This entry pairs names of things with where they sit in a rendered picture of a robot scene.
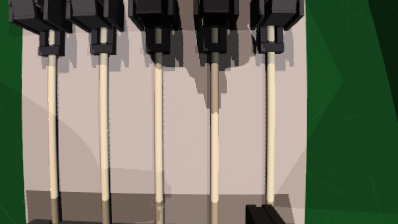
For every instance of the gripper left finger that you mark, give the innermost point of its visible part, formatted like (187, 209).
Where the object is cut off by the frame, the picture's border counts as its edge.
(254, 215)

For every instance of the beige flexible cable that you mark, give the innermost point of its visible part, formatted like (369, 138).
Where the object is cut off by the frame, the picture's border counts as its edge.
(104, 149)

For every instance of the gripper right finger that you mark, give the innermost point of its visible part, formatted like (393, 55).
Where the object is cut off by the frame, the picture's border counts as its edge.
(271, 214)

